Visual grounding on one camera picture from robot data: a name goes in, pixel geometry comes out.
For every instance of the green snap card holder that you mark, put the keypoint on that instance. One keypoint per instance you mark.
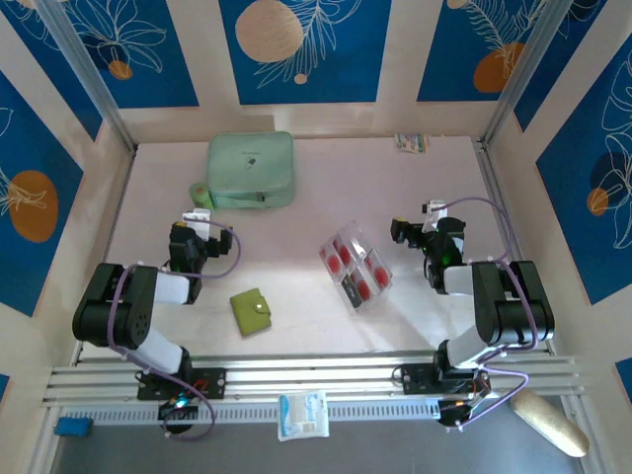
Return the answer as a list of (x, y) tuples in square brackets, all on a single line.
[(249, 313)]

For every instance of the green tape roll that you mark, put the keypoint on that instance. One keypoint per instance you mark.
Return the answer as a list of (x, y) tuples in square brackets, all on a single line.
[(201, 195)]

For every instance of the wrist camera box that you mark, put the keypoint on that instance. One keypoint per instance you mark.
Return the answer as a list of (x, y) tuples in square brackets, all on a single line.
[(437, 210), (197, 217)]

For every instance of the clear acrylic card stand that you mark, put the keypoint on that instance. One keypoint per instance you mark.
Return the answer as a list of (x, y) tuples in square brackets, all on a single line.
[(353, 231)]

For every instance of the mint green zip pouch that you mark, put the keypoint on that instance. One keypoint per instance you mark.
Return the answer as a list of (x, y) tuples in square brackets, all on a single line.
[(249, 163)]

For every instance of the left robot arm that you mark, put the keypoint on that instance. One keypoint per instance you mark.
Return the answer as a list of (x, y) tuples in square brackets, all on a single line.
[(133, 316)]

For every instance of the blue sponge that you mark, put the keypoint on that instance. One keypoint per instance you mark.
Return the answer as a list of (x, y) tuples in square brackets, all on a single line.
[(74, 427)]

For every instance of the aluminium frame post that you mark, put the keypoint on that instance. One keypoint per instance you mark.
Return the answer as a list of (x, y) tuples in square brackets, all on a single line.
[(523, 64), (89, 64)]

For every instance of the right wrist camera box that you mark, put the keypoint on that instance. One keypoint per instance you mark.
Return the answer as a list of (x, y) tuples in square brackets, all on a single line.
[(437, 210)]

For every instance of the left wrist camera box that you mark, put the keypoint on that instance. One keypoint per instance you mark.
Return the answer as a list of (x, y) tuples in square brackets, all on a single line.
[(197, 217)]

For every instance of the white blue wipes packet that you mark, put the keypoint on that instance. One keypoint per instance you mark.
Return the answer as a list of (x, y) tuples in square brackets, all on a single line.
[(302, 415)]

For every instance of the aluminium table side rail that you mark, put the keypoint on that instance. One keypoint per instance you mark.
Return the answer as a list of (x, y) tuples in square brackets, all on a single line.
[(118, 207), (491, 173)]

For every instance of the printed paper packet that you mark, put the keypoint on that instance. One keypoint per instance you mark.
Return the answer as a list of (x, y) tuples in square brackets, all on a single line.
[(411, 142)]

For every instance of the beige cork roller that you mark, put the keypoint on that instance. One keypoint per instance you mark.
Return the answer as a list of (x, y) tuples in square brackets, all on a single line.
[(548, 422)]

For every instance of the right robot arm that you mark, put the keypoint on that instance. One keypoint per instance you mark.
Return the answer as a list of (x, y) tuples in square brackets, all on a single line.
[(494, 306)]

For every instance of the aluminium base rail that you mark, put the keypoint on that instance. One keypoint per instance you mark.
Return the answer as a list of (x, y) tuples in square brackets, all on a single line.
[(321, 375)]

